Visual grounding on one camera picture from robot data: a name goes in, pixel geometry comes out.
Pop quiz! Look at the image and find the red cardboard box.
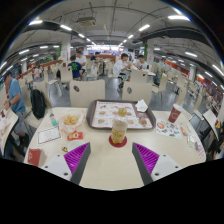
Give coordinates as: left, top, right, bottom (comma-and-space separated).
27, 147, 48, 168

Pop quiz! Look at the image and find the flat round red coaster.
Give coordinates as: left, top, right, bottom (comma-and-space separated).
108, 134, 128, 149

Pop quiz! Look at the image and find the clear tea bottle tan cap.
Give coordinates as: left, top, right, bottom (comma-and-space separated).
110, 107, 129, 145

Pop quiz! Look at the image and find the red sauce packet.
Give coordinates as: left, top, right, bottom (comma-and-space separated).
67, 131, 84, 141

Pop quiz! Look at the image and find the small teal bottle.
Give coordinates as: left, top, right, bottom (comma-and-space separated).
49, 111, 59, 128

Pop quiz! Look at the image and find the printed paper tray liner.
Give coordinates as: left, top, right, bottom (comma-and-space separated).
90, 100, 154, 129

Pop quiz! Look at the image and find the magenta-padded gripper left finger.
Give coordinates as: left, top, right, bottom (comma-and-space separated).
40, 142, 92, 186

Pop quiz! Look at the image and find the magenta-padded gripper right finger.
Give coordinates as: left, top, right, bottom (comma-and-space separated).
131, 142, 184, 186

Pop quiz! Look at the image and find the white framed card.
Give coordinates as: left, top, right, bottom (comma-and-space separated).
36, 125, 62, 145

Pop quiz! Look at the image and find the clear plastic packet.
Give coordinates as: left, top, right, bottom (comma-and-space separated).
185, 133, 198, 149

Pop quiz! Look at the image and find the red paper cup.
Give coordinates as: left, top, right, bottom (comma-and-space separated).
167, 103, 183, 124

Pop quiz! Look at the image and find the fried food paper bag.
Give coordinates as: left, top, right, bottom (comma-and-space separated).
58, 109, 87, 134

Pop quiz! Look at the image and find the white red-lettered sign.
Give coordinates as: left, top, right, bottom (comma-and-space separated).
195, 141, 207, 163

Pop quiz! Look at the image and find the ceiling air conditioner unit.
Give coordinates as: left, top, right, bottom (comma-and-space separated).
75, 16, 98, 28

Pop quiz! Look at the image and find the colourful printed leaflet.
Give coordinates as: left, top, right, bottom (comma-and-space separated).
155, 118, 183, 140

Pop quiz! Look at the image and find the beige side table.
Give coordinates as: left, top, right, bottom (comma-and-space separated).
202, 109, 221, 141
0, 108, 19, 156

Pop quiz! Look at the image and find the beige chairs group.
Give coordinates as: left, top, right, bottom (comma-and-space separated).
19, 56, 214, 114

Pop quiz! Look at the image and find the ceiling lights group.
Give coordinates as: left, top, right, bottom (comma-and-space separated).
0, 13, 224, 79

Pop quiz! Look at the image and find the beige wooden chair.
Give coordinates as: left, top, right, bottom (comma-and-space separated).
23, 80, 51, 129
121, 81, 154, 106
69, 79, 106, 108

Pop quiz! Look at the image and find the dark brown food tray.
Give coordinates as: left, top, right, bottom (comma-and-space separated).
85, 99, 157, 130

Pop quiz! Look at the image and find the white crumpled napkin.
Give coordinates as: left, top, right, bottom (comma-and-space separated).
134, 99, 149, 113

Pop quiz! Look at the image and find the black backpack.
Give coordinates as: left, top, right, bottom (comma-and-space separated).
29, 88, 48, 120

